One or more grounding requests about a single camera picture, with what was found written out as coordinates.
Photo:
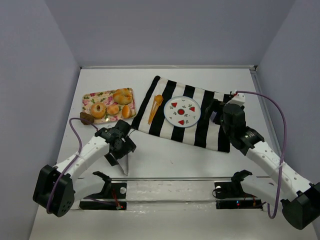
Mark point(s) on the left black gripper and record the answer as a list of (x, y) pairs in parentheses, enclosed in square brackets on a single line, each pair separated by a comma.
[(122, 152)]

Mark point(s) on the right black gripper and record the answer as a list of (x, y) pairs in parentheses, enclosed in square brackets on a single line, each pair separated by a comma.
[(215, 110)]

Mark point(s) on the glossy oval bun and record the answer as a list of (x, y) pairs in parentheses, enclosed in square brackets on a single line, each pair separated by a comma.
[(126, 112)]

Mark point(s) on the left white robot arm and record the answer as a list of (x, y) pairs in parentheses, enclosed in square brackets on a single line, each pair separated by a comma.
[(59, 186)]

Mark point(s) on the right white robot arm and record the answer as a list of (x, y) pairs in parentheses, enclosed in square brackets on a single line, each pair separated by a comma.
[(298, 198)]

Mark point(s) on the dark brown chocolate bread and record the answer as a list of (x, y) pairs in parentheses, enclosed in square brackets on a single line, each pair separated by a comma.
[(86, 119)]

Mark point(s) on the large twisted bread roll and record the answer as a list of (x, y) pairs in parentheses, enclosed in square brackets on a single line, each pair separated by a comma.
[(122, 96)]

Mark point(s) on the watermelon pattern plate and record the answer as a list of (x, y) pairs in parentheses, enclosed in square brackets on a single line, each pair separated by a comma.
[(182, 111)]

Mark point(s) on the small round bun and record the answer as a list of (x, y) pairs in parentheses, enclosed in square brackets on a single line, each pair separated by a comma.
[(112, 109)]

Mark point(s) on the sugared bagel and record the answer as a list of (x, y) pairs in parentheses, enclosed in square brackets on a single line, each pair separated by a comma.
[(98, 110)]

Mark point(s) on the floral serving tray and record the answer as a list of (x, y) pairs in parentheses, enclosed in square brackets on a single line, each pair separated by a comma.
[(106, 97)]

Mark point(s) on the black white striped cloth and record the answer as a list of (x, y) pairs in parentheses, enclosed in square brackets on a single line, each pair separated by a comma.
[(204, 133)]

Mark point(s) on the orange plastic spoon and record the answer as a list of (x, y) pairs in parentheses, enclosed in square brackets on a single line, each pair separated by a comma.
[(159, 97)]

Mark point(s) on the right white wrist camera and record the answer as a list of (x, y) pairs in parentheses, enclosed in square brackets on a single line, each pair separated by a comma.
[(237, 98)]

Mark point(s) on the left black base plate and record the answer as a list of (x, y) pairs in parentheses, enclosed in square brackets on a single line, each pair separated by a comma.
[(111, 198)]

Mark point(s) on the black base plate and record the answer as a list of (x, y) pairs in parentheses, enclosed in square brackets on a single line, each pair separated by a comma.
[(230, 196), (111, 198)]

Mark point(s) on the metal table rail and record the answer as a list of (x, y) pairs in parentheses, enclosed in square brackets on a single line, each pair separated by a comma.
[(126, 67)]

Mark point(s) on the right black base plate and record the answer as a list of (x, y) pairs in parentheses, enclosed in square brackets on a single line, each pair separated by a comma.
[(230, 196)]

